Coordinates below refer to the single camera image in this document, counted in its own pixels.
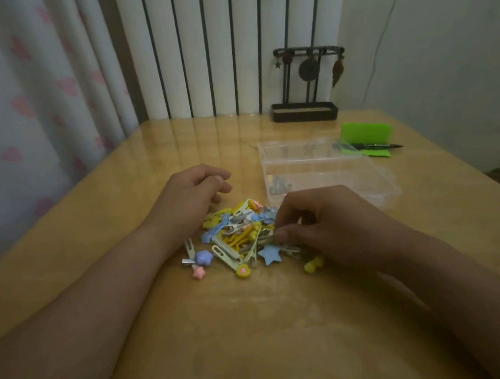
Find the person's left hand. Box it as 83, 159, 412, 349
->
138, 160, 243, 262

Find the person's right hand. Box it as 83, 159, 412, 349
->
268, 176, 414, 286

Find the person's right forearm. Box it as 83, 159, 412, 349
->
370, 219, 500, 379

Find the person's left forearm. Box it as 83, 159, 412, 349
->
0, 221, 190, 379

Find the grey-blue hair clip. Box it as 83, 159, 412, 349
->
268, 173, 294, 197

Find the pile of colourful hair clips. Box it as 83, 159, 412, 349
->
174, 189, 327, 292

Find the clear plastic storage box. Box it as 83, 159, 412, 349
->
256, 123, 406, 228

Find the black metal jewelry stand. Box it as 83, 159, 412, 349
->
262, 39, 355, 129

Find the black pen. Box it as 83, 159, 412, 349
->
333, 134, 405, 158

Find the green sticky note pad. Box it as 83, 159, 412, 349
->
337, 116, 398, 165

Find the white column radiator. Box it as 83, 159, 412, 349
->
112, 0, 371, 133

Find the dark round pendant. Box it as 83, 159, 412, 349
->
296, 56, 323, 84

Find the dark leaf pendant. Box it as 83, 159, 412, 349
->
329, 56, 348, 88

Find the white curtain with pink hearts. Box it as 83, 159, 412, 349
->
0, 0, 159, 280

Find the thin wall cable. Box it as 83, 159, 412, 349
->
345, 0, 447, 108

